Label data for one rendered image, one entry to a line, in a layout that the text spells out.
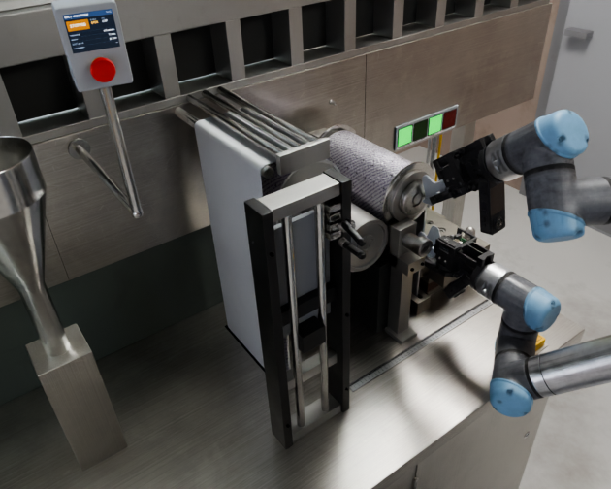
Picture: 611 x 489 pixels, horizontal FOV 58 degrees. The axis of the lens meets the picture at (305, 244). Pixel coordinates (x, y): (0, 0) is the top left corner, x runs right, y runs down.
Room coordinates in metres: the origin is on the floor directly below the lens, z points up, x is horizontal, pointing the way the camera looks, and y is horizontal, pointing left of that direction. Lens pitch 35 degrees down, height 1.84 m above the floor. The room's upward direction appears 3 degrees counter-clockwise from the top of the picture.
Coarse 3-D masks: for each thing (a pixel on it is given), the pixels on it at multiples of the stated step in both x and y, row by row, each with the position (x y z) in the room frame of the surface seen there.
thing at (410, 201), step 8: (408, 184) 0.98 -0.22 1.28; (416, 184) 0.97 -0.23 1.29; (408, 192) 0.96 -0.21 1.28; (416, 192) 0.97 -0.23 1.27; (424, 192) 0.99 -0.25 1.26; (400, 200) 0.96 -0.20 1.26; (408, 200) 0.96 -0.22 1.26; (416, 200) 0.97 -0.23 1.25; (400, 208) 0.97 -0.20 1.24; (408, 208) 0.96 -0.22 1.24; (416, 208) 0.98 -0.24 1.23
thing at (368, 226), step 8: (352, 208) 0.98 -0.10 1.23; (360, 208) 0.99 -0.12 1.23; (352, 216) 0.95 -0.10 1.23; (360, 216) 0.94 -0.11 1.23; (368, 216) 0.94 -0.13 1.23; (360, 224) 0.92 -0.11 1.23; (368, 224) 0.92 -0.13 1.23; (376, 224) 0.94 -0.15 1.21; (384, 224) 0.95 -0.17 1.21; (360, 232) 0.92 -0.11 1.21; (368, 232) 0.93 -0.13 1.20; (376, 232) 0.95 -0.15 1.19; (384, 232) 0.95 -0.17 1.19; (352, 240) 0.91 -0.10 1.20; (368, 240) 0.93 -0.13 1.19; (376, 240) 0.95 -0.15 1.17; (384, 240) 0.95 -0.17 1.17; (360, 248) 0.91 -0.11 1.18; (368, 248) 0.93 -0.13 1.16; (376, 248) 0.95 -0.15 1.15; (384, 248) 0.95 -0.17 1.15; (352, 256) 0.91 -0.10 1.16; (368, 256) 0.93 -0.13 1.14; (376, 256) 0.94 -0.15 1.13; (352, 264) 0.91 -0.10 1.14; (360, 264) 0.92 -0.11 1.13; (368, 264) 0.93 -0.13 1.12
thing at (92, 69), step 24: (72, 0) 0.72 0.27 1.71; (96, 0) 0.71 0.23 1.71; (72, 24) 0.68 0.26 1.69; (96, 24) 0.69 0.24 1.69; (120, 24) 0.71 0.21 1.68; (72, 48) 0.68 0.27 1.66; (96, 48) 0.69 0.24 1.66; (120, 48) 0.70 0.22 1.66; (72, 72) 0.68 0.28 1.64; (96, 72) 0.67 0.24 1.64; (120, 72) 0.70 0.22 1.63
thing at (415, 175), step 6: (408, 174) 0.98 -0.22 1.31; (414, 174) 0.98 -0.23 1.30; (420, 174) 0.99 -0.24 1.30; (426, 174) 1.00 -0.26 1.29; (402, 180) 0.97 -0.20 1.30; (408, 180) 0.98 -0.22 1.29; (396, 186) 0.97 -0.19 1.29; (402, 186) 0.97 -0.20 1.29; (396, 192) 0.96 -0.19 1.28; (396, 198) 0.96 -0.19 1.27; (390, 204) 0.96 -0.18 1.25; (396, 204) 0.96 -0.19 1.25; (426, 204) 1.01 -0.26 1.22; (390, 210) 0.96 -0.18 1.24; (396, 210) 0.96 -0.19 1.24; (396, 216) 0.96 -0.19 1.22; (402, 216) 0.97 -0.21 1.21; (408, 216) 0.98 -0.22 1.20; (414, 216) 0.99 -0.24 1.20
